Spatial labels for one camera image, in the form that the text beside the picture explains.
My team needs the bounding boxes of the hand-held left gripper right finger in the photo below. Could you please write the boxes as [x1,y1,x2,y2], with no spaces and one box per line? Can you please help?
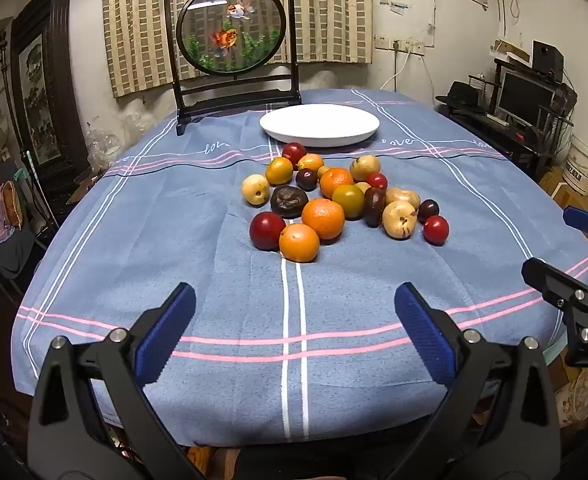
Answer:
[384,282,562,480]

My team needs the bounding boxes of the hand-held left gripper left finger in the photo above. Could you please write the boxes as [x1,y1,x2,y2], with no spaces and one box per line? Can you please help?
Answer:
[26,282,207,480]

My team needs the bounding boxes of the pale yellow fruit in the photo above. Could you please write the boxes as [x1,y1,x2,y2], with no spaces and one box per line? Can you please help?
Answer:
[385,187,421,211]
[241,174,271,206]
[382,200,419,240]

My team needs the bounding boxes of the dark purple plum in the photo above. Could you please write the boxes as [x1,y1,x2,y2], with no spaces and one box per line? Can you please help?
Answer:
[417,199,441,223]
[295,168,319,192]

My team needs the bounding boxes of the dark maroon oblong fruit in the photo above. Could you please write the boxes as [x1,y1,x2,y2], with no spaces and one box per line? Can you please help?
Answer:
[363,187,387,228]

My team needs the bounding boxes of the dark red plum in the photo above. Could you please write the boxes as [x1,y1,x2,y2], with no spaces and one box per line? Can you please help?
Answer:
[282,142,308,165]
[249,211,287,251]

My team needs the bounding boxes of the green-yellow round fruit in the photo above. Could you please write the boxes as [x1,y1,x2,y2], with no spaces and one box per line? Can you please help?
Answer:
[331,184,366,220]

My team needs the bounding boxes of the bumpy mandarin orange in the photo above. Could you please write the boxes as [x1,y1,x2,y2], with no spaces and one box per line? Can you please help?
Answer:
[301,197,346,241]
[319,167,355,200]

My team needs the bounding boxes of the striped yellow pepino melon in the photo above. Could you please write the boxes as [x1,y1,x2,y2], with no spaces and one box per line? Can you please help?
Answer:
[350,154,381,182]

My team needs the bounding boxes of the wrinkled dark passion fruit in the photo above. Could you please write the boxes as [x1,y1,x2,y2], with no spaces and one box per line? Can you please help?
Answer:
[270,185,309,219]

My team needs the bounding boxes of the yellow-orange round fruit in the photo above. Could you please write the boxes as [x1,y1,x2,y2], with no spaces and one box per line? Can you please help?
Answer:
[265,157,295,186]

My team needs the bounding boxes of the white oval plate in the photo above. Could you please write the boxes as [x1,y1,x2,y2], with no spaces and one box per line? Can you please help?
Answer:
[259,105,381,148]

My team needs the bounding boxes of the brown cardboard sheets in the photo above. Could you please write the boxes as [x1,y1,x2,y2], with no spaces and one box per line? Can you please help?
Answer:
[538,167,588,211]

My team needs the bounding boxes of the white plastic bucket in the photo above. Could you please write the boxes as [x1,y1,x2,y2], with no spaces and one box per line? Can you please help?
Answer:
[561,132,588,197]

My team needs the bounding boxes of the blue striped tablecloth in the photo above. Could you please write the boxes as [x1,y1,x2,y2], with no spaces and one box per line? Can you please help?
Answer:
[11,89,588,448]

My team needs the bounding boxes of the black desk rack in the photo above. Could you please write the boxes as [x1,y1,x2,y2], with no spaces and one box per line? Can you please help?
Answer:
[436,57,574,176]

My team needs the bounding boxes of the black computer monitor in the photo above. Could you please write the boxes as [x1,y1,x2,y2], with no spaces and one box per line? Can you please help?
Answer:
[496,70,557,126]

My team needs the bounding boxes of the black speaker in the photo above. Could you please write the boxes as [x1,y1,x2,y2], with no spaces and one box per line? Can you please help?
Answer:
[532,40,564,83]

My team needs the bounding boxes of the dark clothes pile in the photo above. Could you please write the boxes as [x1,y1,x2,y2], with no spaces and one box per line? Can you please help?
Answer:
[0,230,40,281]

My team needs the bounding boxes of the black hat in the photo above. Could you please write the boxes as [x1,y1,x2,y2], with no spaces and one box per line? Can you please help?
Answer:
[436,81,487,108]

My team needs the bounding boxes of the flat cardboard box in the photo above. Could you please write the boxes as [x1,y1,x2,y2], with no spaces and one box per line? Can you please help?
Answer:
[491,39,532,66]

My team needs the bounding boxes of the orange purple cloth bag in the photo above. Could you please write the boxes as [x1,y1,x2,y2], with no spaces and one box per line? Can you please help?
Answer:
[0,180,25,246]

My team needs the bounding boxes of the clear plastic bags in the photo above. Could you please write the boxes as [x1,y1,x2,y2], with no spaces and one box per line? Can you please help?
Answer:
[86,97,140,171]

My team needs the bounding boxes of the dark framed painting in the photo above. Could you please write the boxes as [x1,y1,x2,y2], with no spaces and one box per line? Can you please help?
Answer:
[10,0,91,186]

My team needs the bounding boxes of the beige checked curtain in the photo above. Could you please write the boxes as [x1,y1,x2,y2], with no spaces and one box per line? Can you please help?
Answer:
[101,0,375,100]

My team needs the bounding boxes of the white power cable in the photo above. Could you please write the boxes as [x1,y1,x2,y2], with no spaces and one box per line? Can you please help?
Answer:
[380,52,401,92]

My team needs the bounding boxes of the goldfish screen in black frame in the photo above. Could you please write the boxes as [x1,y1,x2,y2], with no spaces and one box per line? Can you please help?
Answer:
[163,0,302,137]

